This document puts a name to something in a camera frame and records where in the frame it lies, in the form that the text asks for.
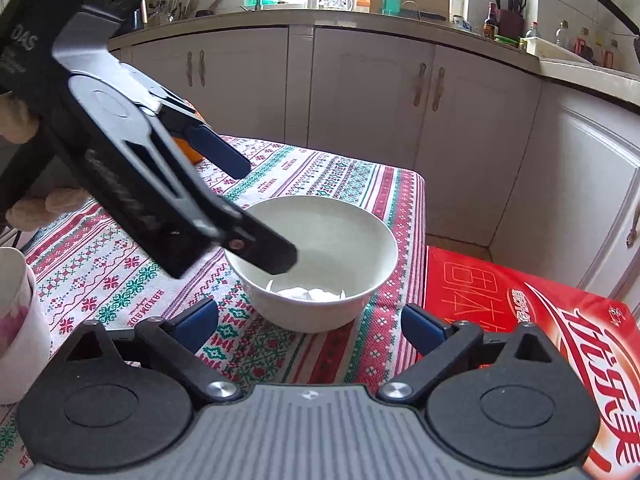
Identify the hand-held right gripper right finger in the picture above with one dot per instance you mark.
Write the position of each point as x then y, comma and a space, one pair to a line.
425, 329

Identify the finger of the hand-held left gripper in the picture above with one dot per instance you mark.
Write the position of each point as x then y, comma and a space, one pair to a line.
260, 250
220, 152

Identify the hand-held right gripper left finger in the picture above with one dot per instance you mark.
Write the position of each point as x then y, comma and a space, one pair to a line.
197, 321

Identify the white bowl pink floral print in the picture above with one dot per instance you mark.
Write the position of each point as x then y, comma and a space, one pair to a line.
20, 320
340, 240

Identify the person's left hand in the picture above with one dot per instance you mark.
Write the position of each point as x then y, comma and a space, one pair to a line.
35, 207

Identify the large bumpy orange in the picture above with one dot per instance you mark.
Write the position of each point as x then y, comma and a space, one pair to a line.
181, 146

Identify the red printed box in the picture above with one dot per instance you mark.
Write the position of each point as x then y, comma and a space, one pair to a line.
500, 285

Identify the red green patterned tablecloth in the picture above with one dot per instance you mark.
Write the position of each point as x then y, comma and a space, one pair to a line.
100, 270

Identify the white kitchen cabinets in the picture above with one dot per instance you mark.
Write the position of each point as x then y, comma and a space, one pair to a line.
370, 85

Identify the dark sauce bottle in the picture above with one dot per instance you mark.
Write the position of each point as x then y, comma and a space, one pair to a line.
491, 25

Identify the white rectangular tray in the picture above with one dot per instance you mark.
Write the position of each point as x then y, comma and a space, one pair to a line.
550, 50

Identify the small clear bottle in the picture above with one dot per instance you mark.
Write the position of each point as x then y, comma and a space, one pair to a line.
533, 31

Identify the dark red knife block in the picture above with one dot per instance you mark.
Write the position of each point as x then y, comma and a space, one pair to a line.
510, 22

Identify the clear bottle white cap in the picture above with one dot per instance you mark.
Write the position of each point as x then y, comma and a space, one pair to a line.
562, 37

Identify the oil bottle red label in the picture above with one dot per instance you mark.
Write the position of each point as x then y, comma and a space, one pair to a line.
583, 45
610, 55

